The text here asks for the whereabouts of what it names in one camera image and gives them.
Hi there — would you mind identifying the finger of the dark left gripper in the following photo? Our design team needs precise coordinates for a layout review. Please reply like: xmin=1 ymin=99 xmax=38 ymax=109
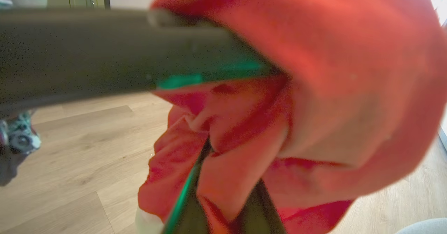
xmin=0 ymin=9 xmax=273 ymax=113

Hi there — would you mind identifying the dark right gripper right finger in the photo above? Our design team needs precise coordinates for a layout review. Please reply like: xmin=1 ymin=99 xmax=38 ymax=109
xmin=240 ymin=180 xmax=287 ymax=234

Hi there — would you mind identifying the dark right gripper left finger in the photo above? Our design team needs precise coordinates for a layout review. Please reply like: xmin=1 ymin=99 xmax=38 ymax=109
xmin=162 ymin=140 xmax=212 ymax=234

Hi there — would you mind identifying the red garment with white trim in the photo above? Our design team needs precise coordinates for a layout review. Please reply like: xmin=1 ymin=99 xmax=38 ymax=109
xmin=136 ymin=0 xmax=447 ymax=234

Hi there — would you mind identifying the teal patterned cloth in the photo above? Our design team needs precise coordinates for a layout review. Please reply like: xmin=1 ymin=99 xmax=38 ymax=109
xmin=0 ymin=110 xmax=42 ymax=154

